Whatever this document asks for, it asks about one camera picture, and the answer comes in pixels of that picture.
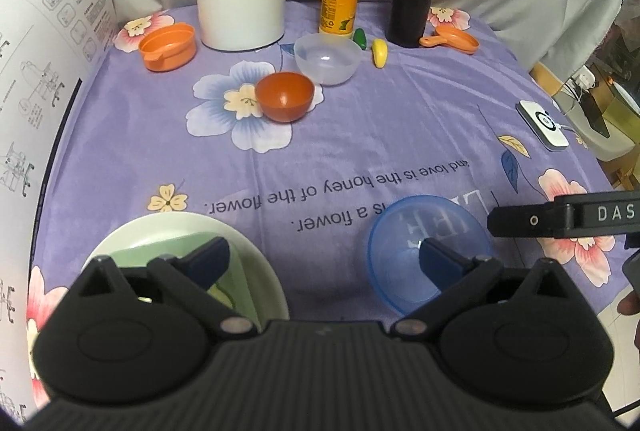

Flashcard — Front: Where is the yellow flower-shaped plate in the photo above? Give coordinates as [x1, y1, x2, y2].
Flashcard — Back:
[206, 281, 233, 309]

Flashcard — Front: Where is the black flat object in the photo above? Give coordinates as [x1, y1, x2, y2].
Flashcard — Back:
[584, 88, 610, 137]

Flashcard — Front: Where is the white power strip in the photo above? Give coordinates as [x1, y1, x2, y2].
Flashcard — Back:
[567, 67, 601, 93]

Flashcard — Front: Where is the small orange toy pan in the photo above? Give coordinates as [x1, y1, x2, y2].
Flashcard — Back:
[419, 28, 481, 56]

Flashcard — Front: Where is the white oval plate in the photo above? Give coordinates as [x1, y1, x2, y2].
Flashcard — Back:
[82, 212, 290, 327]

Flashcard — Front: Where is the blue translucent bowl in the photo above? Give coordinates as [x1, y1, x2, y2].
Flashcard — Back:
[367, 195, 496, 316]

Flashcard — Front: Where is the white rectangular device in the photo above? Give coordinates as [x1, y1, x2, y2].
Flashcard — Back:
[516, 100, 570, 153]

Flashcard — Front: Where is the orange spouted bowl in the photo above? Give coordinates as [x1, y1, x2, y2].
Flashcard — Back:
[138, 22, 197, 73]

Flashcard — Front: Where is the white printed instruction sheet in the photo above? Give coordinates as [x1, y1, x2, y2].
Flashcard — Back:
[0, 0, 118, 427]

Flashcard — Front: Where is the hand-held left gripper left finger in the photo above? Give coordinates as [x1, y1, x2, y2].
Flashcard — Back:
[75, 236, 258, 342]

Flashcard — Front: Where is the red-brown bowl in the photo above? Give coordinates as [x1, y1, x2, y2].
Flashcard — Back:
[255, 72, 316, 123]

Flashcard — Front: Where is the green rectangular plate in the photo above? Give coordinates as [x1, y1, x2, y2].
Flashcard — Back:
[107, 231, 261, 327]

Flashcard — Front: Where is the white cable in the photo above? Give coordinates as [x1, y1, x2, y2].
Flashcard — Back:
[560, 124, 591, 147]

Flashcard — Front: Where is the purple floral tablecloth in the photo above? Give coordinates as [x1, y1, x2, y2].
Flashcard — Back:
[30, 0, 626, 382]

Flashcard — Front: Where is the person's right hand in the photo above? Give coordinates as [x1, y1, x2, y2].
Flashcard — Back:
[616, 292, 640, 317]

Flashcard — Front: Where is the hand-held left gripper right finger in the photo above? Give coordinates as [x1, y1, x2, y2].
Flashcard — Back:
[387, 238, 576, 342]

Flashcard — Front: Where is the yellow-green box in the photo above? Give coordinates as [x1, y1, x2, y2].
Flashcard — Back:
[597, 84, 640, 162]

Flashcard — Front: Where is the yellow toy banana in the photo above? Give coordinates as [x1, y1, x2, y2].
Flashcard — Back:
[371, 38, 390, 69]

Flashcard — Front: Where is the clear plastic bowl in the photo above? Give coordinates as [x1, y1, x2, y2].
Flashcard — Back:
[293, 34, 363, 86]

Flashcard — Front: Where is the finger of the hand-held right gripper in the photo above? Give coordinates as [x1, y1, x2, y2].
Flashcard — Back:
[487, 195, 576, 240]

